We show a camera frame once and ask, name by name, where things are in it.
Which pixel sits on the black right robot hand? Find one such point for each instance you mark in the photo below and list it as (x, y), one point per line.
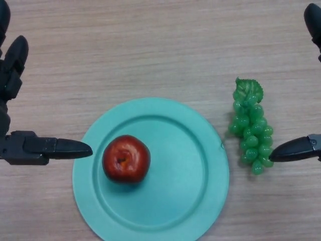
(291, 151)

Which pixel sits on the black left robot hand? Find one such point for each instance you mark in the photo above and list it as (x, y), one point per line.
(15, 70)

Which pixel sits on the red apple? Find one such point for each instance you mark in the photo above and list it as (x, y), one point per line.
(126, 159)

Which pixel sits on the green round plate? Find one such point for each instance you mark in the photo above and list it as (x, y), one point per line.
(180, 175)

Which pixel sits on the green plastic grape bunch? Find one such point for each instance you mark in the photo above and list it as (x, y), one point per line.
(250, 130)

